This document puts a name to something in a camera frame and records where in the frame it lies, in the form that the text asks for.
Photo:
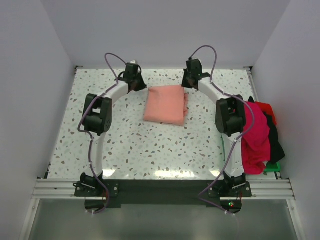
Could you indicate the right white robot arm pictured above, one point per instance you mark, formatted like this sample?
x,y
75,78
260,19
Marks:
x,y
230,119

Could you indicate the black t shirt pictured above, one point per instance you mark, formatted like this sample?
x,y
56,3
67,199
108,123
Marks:
x,y
276,151

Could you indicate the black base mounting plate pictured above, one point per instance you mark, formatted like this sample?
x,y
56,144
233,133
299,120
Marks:
x,y
114,194

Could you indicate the aluminium rail frame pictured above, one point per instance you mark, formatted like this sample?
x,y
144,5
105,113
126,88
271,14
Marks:
x,y
135,149

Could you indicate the salmon pink t shirt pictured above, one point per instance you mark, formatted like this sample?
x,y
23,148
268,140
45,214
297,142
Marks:
x,y
167,105

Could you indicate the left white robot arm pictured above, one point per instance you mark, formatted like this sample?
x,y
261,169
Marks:
x,y
97,117

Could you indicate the green plastic bin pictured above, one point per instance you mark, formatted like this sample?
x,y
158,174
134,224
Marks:
x,y
269,167

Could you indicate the magenta t shirt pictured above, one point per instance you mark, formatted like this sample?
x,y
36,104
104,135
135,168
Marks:
x,y
255,144

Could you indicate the red t shirt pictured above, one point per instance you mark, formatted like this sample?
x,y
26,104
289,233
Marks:
x,y
267,108

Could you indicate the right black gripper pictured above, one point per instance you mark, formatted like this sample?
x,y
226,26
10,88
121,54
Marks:
x,y
184,84

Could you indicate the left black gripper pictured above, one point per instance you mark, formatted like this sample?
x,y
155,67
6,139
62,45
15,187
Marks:
x,y
143,85

